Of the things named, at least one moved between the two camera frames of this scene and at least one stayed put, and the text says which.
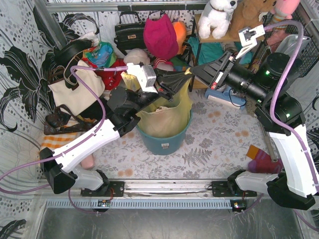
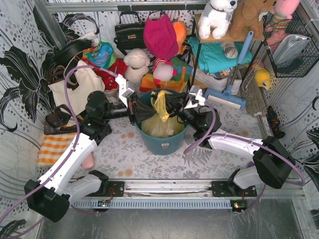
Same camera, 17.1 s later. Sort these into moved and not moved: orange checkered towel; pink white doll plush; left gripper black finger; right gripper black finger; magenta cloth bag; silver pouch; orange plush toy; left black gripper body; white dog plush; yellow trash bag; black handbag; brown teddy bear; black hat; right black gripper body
Moved: right gripper black finger; right black gripper body; yellow trash bag; left gripper black finger; left black gripper body
Not moved: orange checkered towel; magenta cloth bag; black handbag; orange plush toy; black hat; brown teddy bear; silver pouch; pink white doll plush; white dog plush
